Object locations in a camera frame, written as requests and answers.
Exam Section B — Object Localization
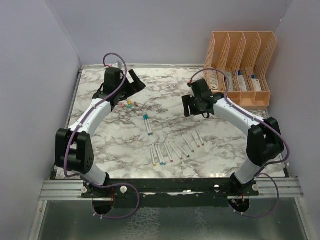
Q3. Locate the white box in organizer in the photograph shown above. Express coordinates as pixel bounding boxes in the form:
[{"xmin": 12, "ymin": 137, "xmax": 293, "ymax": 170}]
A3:
[{"xmin": 251, "ymin": 74, "xmax": 262, "ymax": 92}]

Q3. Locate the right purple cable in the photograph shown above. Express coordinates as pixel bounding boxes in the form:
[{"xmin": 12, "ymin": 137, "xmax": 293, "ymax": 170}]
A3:
[{"xmin": 188, "ymin": 68, "xmax": 291, "ymax": 218}]

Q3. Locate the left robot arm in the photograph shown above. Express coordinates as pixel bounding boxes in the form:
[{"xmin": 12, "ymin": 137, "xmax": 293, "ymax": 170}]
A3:
[{"xmin": 55, "ymin": 67, "xmax": 146, "ymax": 198}]

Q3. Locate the green cap marker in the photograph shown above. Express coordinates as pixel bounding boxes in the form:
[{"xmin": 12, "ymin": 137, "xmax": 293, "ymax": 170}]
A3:
[
  {"xmin": 150, "ymin": 145, "xmax": 157, "ymax": 167},
  {"xmin": 146, "ymin": 114, "xmax": 153, "ymax": 135}
]

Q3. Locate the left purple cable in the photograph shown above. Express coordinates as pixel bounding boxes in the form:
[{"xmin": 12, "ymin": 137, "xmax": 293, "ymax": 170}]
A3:
[{"xmin": 63, "ymin": 52, "xmax": 140, "ymax": 220}]

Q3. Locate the magenta cap marker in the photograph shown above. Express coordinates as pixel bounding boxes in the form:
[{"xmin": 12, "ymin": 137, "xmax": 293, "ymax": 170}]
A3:
[{"xmin": 164, "ymin": 143, "xmax": 174, "ymax": 163}]

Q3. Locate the peach plastic file organizer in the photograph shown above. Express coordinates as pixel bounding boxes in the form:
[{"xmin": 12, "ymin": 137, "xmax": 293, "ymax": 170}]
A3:
[{"xmin": 203, "ymin": 31, "xmax": 277, "ymax": 110}]

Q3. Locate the light blue cap marker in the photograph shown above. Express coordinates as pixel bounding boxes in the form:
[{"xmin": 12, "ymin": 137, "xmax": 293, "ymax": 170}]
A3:
[{"xmin": 155, "ymin": 144, "xmax": 166, "ymax": 166}]

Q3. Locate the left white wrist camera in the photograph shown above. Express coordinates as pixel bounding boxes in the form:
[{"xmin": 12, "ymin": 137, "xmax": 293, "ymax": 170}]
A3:
[{"xmin": 111, "ymin": 61, "xmax": 122, "ymax": 70}]

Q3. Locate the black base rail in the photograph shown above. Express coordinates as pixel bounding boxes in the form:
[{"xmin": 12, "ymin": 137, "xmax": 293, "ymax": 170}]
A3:
[{"xmin": 81, "ymin": 178, "xmax": 259, "ymax": 209}]

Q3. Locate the brown cap marker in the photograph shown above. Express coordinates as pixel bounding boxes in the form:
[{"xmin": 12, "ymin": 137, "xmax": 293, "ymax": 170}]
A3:
[{"xmin": 195, "ymin": 129, "xmax": 205, "ymax": 146}]

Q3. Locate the pink cap marker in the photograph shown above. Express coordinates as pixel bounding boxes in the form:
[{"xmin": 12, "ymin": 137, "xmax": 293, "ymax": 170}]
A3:
[{"xmin": 169, "ymin": 142, "xmax": 183, "ymax": 160}]

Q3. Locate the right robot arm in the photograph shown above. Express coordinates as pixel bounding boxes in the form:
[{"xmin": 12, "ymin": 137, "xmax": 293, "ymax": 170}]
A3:
[{"xmin": 181, "ymin": 79, "xmax": 285, "ymax": 196}]

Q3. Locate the purple cable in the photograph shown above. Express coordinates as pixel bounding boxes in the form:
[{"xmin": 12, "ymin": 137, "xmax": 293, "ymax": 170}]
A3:
[
  {"xmin": 188, "ymin": 68, "xmax": 291, "ymax": 218},
  {"xmin": 63, "ymin": 52, "xmax": 140, "ymax": 220}
]

